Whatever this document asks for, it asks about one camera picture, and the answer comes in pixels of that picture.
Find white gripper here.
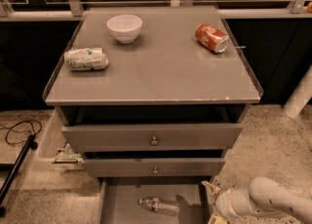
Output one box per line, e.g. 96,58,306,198
202,180,239,224

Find clear plastic water bottle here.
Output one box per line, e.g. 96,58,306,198
137,196,179,216

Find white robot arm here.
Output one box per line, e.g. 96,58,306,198
202,177,312,224

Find grey top drawer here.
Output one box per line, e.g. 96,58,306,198
61,124,243,152

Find grey drawer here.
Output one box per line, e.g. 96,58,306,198
61,124,243,152
98,177,211,224
83,158,225,177

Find grey bottom drawer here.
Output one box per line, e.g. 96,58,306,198
98,177,211,224

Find grey middle drawer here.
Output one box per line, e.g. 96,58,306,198
83,158,225,177

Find grey drawer cabinet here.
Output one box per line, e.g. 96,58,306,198
42,5,264,183

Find red cola can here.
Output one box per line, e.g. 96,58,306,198
195,23,229,54

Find white green soda can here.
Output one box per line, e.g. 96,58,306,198
64,48,108,71

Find white ceramic bowl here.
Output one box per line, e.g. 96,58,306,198
106,15,142,44

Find black stand leg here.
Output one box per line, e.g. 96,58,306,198
0,134,38,217

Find white cylindrical post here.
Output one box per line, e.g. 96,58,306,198
283,65,312,118

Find black floor cable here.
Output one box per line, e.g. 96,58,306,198
0,119,43,147

